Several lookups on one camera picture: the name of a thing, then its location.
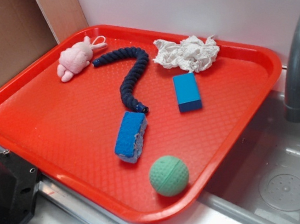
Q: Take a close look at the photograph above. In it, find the blue rectangular block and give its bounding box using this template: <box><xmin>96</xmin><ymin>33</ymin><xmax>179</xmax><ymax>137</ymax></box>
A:
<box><xmin>173</xmin><ymin>73</ymin><xmax>202</xmax><ymax>113</ymax></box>

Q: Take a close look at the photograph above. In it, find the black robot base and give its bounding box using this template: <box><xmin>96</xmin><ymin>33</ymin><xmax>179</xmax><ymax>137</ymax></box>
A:
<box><xmin>0</xmin><ymin>152</ymin><xmax>40</xmax><ymax>224</ymax></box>

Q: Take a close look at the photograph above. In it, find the red plastic tray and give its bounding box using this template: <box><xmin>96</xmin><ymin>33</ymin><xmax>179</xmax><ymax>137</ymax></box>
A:
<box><xmin>0</xmin><ymin>25</ymin><xmax>282</xmax><ymax>224</ymax></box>

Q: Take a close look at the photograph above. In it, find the blue sponge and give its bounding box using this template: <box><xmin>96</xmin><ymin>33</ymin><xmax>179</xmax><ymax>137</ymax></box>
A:
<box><xmin>114</xmin><ymin>111</ymin><xmax>148</xmax><ymax>164</ymax></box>

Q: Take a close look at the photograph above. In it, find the green dimpled ball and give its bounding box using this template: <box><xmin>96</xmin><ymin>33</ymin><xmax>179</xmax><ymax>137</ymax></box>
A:
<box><xmin>149</xmin><ymin>155</ymin><xmax>190</xmax><ymax>197</ymax></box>

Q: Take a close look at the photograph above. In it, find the crumpled white paper towel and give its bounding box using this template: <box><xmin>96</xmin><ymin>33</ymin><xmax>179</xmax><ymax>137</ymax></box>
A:
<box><xmin>153</xmin><ymin>36</ymin><xmax>220</xmax><ymax>73</ymax></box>

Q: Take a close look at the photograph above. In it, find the pink plush bunny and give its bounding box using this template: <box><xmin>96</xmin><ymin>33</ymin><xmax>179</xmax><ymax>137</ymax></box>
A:
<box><xmin>57</xmin><ymin>36</ymin><xmax>107</xmax><ymax>83</ymax></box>

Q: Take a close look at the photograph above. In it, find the grey sink basin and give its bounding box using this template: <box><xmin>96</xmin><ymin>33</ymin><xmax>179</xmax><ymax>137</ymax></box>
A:
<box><xmin>199</xmin><ymin>92</ymin><xmax>300</xmax><ymax>224</ymax></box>

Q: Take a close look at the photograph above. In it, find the sink drain cover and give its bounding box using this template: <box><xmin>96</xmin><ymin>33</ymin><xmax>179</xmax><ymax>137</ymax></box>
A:
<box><xmin>259</xmin><ymin>171</ymin><xmax>300</xmax><ymax>212</ymax></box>

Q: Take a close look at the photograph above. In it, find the brown cardboard panel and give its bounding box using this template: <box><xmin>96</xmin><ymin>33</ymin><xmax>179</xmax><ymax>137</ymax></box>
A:
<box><xmin>0</xmin><ymin>0</ymin><xmax>88</xmax><ymax>87</ymax></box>

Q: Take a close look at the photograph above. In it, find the dark blue twisted rope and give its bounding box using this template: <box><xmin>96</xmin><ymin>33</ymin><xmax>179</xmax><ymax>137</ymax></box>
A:
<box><xmin>90</xmin><ymin>44</ymin><xmax>157</xmax><ymax>120</ymax></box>

